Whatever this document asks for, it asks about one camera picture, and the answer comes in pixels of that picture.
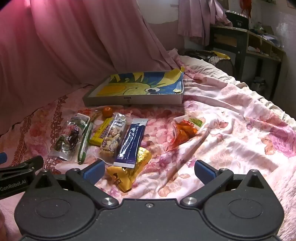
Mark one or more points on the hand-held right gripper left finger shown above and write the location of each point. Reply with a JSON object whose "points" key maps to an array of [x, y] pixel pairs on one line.
{"points": [[93, 172]]}

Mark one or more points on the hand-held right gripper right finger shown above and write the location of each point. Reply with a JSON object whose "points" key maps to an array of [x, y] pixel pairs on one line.
{"points": [[204, 172]]}

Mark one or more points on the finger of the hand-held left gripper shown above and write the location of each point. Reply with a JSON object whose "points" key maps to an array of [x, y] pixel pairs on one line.
{"points": [[2, 157], [23, 165]]}

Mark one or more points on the green sausage stick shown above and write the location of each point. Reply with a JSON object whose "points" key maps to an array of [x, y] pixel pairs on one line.
{"points": [[84, 143]]}

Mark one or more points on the golden foil snack packet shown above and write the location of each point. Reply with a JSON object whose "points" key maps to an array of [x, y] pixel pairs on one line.
{"points": [[124, 178]]}

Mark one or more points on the clear nut snack packet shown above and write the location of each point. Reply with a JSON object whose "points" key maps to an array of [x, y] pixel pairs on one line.
{"points": [[111, 140]]}

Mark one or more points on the yellow snack packet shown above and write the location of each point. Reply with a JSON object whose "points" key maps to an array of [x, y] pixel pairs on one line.
{"points": [[99, 135]]}

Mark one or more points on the dark plum candy wrapper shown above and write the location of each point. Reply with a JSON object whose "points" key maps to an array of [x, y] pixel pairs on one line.
{"points": [[72, 136]]}

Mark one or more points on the orange red snack packet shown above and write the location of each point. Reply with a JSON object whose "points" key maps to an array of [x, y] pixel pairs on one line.
{"points": [[185, 132]]}

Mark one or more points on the blue and white sachet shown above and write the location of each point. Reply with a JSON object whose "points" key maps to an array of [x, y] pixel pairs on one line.
{"points": [[130, 143]]}

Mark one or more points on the clear packet with green print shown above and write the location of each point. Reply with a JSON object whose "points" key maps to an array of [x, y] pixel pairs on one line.
{"points": [[76, 121]]}

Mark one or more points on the small orange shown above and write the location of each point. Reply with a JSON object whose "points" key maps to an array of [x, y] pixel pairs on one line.
{"points": [[107, 111]]}

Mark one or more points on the grey box with colourful print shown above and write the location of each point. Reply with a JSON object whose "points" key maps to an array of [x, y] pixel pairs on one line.
{"points": [[138, 99]]}

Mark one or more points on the floral pink bedsheet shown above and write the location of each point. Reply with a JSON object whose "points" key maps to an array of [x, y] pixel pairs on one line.
{"points": [[231, 139]]}

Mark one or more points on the pink fleece blanket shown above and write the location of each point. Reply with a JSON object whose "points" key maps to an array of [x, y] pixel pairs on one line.
{"points": [[289, 208]]}

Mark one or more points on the black bag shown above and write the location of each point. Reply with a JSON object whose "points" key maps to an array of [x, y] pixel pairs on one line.
{"points": [[198, 55]]}

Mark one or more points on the yellow bag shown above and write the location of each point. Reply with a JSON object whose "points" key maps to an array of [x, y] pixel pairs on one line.
{"points": [[220, 55]]}

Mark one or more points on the pink curtain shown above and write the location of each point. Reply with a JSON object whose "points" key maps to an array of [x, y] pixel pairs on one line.
{"points": [[69, 46]]}

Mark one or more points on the desk with shelves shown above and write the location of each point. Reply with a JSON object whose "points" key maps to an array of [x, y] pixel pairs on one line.
{"points": [[240, 46]]}

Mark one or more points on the black device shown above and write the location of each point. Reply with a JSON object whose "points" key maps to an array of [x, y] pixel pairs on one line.
{"points": [[238, 22]]}

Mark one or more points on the hanging pink cloth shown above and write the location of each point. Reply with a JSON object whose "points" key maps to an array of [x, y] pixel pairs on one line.
{"points": [[196, 18]]}

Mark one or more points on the orange hanging cloth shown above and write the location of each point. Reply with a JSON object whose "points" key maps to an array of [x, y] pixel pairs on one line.
{"points": [[246, 7]]}

